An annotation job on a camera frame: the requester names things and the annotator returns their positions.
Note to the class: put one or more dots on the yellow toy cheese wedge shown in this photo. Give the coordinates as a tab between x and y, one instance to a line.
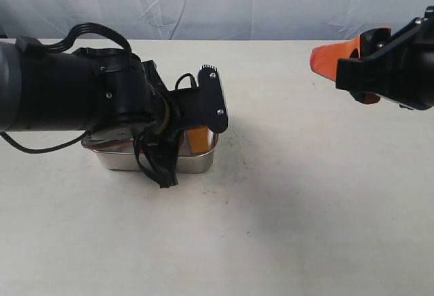
198	140

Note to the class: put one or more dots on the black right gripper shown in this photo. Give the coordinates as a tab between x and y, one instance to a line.
399	67

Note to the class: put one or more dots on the stainless steel lunch box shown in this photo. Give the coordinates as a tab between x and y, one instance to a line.
121	157

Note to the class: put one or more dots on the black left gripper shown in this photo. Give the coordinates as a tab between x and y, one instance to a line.
177	109

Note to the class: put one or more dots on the blue-grey backdrop cloth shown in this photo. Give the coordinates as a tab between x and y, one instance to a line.
210	19

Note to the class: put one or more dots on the dark translucent lunch box lid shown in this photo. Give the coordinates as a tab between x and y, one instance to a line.
106	138

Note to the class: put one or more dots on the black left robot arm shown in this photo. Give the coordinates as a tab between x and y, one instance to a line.
107	95

